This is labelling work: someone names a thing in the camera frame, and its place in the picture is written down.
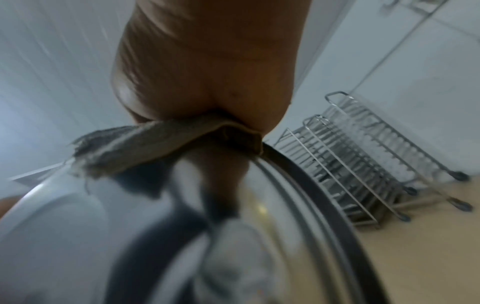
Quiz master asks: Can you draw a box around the person's right hand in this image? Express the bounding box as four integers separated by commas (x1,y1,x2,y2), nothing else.
109,0,313,141

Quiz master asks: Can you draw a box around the person's left hand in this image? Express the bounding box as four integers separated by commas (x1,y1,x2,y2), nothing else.
0,197,18,221

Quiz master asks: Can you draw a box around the grey-brown cleaning cloth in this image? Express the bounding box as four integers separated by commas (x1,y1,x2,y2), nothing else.
68,113,266,195

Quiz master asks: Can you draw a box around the round stainless steel plate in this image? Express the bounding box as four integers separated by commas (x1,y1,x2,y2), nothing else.
0,142,399,304

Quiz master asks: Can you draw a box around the metal wire dish rack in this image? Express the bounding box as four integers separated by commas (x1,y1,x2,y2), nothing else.
273,91,474,231

